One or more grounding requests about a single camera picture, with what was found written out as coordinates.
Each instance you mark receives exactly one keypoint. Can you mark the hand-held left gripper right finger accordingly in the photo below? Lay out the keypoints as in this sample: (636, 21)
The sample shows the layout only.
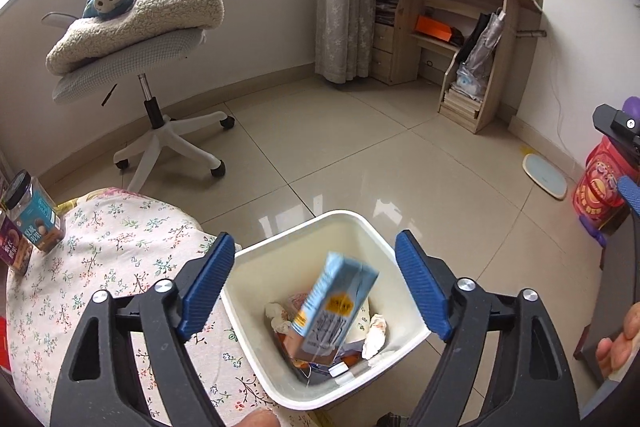
(422, 284)

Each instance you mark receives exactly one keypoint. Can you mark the light blue bathroom scale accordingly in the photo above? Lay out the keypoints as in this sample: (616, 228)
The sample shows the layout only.
(545, 177)

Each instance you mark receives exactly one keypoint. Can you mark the beige fleece blanket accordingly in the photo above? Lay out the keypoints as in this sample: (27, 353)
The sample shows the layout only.
(150, 17)

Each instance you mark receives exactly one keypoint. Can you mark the orange box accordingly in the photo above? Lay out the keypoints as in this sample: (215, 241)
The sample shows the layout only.
(432, 29)

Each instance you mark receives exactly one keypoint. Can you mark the white tissue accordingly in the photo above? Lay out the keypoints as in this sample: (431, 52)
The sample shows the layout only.
(277, 314)
(374, 337)

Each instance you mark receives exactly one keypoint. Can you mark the purple label nut jar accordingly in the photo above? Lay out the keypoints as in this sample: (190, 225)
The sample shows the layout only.
(12, 252)

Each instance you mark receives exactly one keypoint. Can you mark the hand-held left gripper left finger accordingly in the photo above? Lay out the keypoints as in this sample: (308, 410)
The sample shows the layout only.
(207, 287)

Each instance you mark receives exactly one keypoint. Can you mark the wooden desk with shelves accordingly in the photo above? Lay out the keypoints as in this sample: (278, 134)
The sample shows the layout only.
(400, 7)

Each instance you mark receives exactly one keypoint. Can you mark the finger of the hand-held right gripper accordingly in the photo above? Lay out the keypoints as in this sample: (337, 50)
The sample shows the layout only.
(617, 122)
(631, 194)

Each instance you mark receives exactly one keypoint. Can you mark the white trash bin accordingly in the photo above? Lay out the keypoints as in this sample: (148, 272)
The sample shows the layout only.
(320, 232)

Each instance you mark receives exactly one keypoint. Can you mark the light blue carton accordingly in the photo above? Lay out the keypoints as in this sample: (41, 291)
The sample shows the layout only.
(330, 297)

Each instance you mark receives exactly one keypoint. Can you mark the grey office chair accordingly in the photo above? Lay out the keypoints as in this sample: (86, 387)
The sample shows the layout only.
(125, 57)

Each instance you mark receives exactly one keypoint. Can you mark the person's right hand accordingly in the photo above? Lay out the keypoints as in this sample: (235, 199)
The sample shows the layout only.
(625, 352)

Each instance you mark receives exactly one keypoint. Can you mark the red printed bag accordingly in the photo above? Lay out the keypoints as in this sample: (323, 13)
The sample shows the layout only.
(595, 187)

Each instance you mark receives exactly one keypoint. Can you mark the stack of books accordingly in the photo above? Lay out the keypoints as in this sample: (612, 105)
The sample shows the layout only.
(460, 102)

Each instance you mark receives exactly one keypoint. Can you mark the teal label nut jar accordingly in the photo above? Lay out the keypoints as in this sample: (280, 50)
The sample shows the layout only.
(40, 217)

